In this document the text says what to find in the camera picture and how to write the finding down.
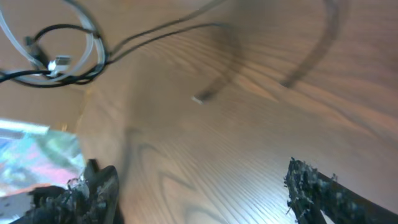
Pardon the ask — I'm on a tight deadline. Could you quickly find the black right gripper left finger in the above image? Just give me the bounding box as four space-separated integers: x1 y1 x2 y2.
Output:
11 159 124 224

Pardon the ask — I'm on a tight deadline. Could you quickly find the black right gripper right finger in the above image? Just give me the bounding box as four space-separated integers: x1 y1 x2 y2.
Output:
284 158 397 224

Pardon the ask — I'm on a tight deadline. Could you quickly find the white usb cable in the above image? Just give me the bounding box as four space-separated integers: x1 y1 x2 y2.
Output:
0 0 106 85

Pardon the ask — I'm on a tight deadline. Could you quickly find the black usb cable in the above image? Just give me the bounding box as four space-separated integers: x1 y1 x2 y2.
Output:
0 0 343 105

